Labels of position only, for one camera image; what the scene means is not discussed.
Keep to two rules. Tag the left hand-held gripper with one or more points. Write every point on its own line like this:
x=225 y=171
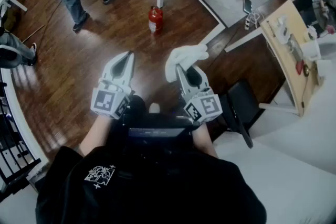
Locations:
x=105 y=102

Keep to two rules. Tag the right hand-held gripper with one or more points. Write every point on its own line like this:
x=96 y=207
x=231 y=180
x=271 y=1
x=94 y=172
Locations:
x=207 y=107

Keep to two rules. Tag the white cloth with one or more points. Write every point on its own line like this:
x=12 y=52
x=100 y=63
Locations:
x=183 y=56

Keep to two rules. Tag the red fire extinguisher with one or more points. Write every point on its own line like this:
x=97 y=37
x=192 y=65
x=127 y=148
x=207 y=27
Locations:
x=155 y=19

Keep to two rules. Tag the person's left forearm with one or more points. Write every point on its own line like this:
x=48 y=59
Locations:
x=95 y=133

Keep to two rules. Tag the person's right forearm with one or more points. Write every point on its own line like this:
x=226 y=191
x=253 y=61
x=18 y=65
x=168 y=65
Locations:
x=204 y=141

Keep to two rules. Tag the person's black trousers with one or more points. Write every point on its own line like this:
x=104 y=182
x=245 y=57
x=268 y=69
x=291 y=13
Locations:
x=136 y=107

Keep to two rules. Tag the person's white shoe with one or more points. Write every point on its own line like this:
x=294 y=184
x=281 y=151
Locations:
x=154 y=108

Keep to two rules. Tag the black chair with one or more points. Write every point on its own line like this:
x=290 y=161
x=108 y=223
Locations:
x=241 y=102

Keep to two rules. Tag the chest-mounted screen device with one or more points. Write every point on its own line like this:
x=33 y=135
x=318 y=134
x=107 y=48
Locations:
x=155 y=132

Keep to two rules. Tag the smartphone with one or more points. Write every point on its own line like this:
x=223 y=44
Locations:
x=247 y=5

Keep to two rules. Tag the wooden stick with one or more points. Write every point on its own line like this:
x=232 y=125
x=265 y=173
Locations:
x=32 y=34

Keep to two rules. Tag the curved wooden desk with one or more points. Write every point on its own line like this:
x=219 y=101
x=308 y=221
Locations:
x=291 y=70

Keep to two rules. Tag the white desk device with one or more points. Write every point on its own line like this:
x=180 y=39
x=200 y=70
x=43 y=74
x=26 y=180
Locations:
x=282 y=29

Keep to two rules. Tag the red desk object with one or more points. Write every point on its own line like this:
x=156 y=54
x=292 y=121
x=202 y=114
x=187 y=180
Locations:
x=299 y=66

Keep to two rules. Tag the person's black shirt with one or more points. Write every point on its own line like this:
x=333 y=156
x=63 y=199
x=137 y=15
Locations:
x=157 y=191

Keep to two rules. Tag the white box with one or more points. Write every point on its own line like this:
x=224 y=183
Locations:
x=311 y=50

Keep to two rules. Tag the black metal railing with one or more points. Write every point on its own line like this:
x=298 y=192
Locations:
x=10 y=157

